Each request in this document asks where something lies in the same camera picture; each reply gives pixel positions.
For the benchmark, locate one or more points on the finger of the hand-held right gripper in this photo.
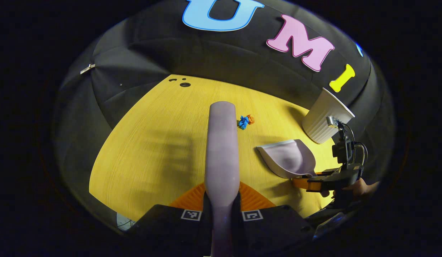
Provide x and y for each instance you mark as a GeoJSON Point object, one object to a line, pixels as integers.
{"type": "Point", "coordinates": [315, 185]}
{"type": "Point", "coordinates": [300, 183]}

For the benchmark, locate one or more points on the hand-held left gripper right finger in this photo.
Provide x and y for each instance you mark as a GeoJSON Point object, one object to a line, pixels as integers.
{"type": "Point", "coordinates": [274, 228]}

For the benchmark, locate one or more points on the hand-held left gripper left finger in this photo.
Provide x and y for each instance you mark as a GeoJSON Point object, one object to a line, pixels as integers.
{"type": "Point", "coordinates": [163, 228]}

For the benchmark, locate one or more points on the lilac dustpan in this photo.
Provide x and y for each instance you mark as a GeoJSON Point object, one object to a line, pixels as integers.
{"type": "Point", "coordinates": [288, 160]}

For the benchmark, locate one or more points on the white ribbed garbage bin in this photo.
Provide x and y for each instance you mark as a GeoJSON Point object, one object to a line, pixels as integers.
{"type": "Point", "coordinates": [322, 117]}

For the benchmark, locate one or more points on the small lilac broom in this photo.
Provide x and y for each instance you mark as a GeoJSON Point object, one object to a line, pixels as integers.
{"type": "Point", "coordinates": [222, 160]}

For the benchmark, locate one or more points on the orange paper trash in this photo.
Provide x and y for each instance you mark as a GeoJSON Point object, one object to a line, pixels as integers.
{"type": "Point", "coordinates": [251, 119]}

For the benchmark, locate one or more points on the blue paper trash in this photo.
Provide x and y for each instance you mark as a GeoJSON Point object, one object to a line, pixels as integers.
{"type": "Point", "coordinates": [243, 122]}

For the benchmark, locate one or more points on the black backdrop cloth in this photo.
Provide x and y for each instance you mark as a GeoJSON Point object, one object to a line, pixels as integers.
{"type": "Point", "coordinates": [153, 57]}

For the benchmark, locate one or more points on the small white cloth clip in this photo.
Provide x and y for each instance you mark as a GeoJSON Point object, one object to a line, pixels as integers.
{"type": "Point", "coordinates": [88, 68]}

